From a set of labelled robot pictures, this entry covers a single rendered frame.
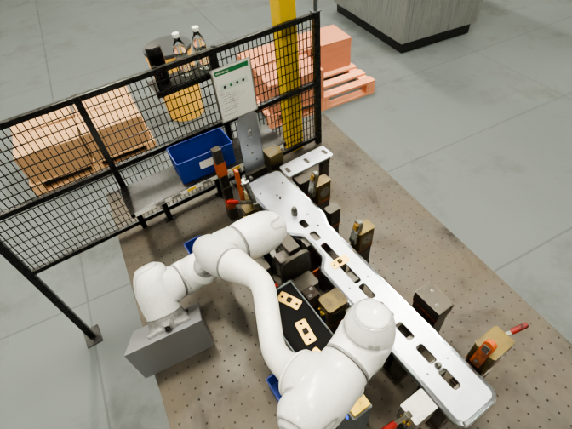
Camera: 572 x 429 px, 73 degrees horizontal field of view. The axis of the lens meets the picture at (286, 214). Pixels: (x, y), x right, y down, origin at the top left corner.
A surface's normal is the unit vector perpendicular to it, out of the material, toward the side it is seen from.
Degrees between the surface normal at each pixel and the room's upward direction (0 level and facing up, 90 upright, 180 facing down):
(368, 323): 5
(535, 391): 0
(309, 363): 28
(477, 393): 0
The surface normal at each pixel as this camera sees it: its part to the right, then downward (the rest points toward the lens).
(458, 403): -0.07, -0.66
